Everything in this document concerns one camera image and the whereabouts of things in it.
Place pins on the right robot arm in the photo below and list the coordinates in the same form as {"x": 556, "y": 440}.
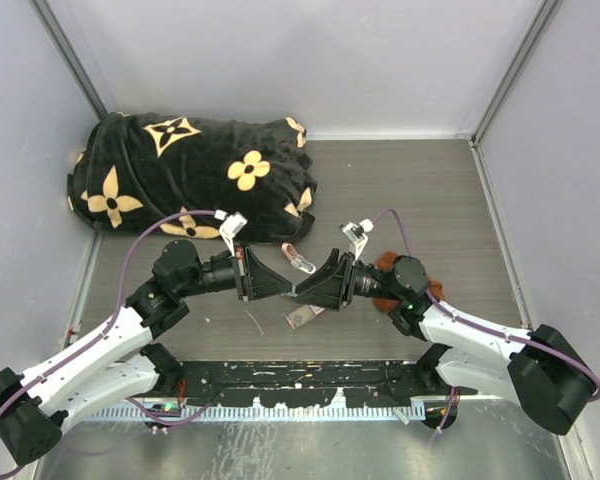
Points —
{"x": 537, "y": 370}

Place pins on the white slotted cable duct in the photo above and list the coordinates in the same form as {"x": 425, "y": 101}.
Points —
{"x": 338, "y": 411}

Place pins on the brown cloth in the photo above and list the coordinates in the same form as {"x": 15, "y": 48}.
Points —
{"x": 385, "y": 262}

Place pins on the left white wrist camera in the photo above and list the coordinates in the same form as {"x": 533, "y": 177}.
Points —
{"x": 231, "y": 225}

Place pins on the red white staple box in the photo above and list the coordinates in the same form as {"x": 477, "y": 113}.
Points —
{"x": 303, "y": 315}

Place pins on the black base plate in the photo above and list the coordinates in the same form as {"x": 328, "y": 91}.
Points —
{"x": 295, "y": 384}

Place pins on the black floral plush blanket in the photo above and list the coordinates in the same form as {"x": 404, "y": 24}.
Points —
{"x": 138, "y": 169}

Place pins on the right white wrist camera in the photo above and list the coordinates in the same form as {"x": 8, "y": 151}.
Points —
{"x": 357, "y": 235}

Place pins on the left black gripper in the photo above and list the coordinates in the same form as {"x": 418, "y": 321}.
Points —
{"x": 259, "y": 280}

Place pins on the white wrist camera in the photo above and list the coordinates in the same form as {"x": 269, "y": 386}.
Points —
{"x": 231, "y": 225}
{"x": 357, "y": 235}

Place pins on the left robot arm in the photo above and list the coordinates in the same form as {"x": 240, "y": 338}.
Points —
{"x": 121, "y": 357}

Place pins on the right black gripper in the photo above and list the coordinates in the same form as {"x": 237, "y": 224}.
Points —
{"x": 324, "y": 287}

